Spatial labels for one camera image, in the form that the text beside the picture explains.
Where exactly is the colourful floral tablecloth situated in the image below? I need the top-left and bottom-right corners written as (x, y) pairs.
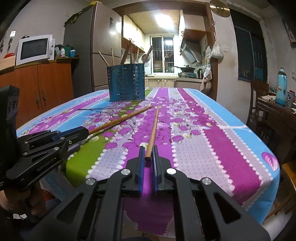
top-left (17, 87), bottom-right (280, 223)

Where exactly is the wooden chopstick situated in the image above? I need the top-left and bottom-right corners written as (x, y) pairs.
top-left (89, 105), bottom-right (154, 135)
top-left (129, 40), bottom-right (132, 64)
top-left (145, 106), bottom-right (159, 161)
top-left (98, 51), bottom-right (110, 67)
top-left (120, 42), bottom-right (131, 65)
top-left (111, 48), bottom-right (115, 66)
top-left (142, 46), bottom-right (153, 63)
top-left (135, 48), bottom-right (139, 63)

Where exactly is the person left hand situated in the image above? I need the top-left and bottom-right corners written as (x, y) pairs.
top-left (1, 182), bottom-right (47, 217)

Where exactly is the dark wooden side table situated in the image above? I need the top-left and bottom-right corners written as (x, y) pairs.
top-left (257, 97), bottom-right (295, 164)

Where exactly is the orange wooden cabinet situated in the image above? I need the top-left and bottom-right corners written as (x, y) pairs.
top-left (1, 57), bottom-right (79, 128)

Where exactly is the white microwave oven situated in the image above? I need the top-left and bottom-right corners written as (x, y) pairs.
top-left (16, 35), bottom-right (55, 66)

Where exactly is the teal thermos flask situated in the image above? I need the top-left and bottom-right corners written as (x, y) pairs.
top-left (275, 67), bottom-right (287, 106)

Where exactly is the cardboard box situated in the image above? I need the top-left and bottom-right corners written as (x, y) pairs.
top-left (0, 55), bottom-right (16, 71)

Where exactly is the wooden chair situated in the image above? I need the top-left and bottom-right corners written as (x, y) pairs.
top-left (246, 80), bottom-right (269, 126)

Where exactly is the black wok on stove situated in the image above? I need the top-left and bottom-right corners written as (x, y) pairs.
top-left (174, 65), bottom-right (196, 73)

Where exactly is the white medicine bottle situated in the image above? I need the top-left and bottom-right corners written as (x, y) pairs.
top-left (60, 48), bottom-right (66, 57)

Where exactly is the blue perforated utensil holder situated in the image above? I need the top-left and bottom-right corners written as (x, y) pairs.
top-left (107, 63), bottom-right (145, 102)

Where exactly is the steel electric kettle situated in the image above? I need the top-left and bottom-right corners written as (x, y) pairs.
top-left (197, 68), bottom-right (204, 79)

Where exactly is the white hanging plastic bag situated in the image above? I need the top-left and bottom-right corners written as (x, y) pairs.
top-left (211, 41), bottom-right (224, 59)

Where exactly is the round gold wall clock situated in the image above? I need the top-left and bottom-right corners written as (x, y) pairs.
top-left (209, 0), bottom-right (230, 18)

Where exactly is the steel range hood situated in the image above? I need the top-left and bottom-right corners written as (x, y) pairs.
top-left (180, 40), bottom-right (202, 67)

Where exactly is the kitchen window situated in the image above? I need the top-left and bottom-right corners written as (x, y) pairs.
top-left (151, 36), bottom-right (175, 73)

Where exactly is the brown three-door refrigerator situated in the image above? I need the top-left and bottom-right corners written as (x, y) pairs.
top-left (63, 3), bottom-right (122, 97)

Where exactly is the blue lidded cup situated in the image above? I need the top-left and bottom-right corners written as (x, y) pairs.
top-left (69, 49), bottom-right (76, 58)

